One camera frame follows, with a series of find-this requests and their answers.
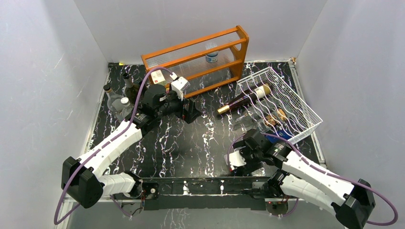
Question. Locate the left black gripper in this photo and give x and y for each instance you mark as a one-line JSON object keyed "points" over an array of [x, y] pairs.
{"points": [[192, 112]]}

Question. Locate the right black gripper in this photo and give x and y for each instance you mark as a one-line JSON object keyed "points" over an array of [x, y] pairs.
{"points": [[250, 167]]}

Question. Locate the brown wine bottle silver cap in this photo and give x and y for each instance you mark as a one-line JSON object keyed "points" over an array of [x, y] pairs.
{"points": [[131, 89]]}

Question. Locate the clear glass bottle black cap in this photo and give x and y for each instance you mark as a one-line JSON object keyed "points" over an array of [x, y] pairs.
{"points": [[114, 100]]}

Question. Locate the blue square glass bottle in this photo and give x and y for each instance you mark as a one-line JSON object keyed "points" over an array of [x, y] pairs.
{"points": [[285, 134]]}

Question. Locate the clear round glass bottle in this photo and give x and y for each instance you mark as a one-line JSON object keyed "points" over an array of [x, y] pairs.
{"points": [[125, 109]]}

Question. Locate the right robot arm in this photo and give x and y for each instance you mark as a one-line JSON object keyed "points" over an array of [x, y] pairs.
{"points": [[351, 202]]}

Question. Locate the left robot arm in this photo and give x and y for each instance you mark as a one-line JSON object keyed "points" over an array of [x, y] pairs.
{"points": [[110, 151]]}

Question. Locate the orange wooden shelf rack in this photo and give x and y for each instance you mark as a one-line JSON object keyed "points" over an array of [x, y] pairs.
{"points": [[188, 60]]}

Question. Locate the gold capped dark bottle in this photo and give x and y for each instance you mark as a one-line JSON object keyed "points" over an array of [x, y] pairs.
{"points": [[246, 97]]}

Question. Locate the white red small box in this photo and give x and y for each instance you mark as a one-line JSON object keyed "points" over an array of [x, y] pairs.
{"points": [[157, 77]]}

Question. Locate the small blue labelled jar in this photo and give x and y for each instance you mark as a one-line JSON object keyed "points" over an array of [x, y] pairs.
{"points": [[213, 56]]}

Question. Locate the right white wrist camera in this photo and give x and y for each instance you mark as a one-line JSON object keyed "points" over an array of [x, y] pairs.
{"points": [[236, 160]]}

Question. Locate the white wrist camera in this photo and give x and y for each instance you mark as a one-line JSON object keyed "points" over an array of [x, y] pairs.
{"points": [[236, 160], [179, 86]]}

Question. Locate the black metal base rail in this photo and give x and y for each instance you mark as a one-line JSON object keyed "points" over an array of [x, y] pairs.
{"points": [[202, 189]]}

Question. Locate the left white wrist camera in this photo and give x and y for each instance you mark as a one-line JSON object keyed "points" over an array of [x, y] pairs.
{"points": [[179, 86]]}

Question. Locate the white wire wine rack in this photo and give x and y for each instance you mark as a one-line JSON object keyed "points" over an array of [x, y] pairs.
{"points": [[302, 120]]}

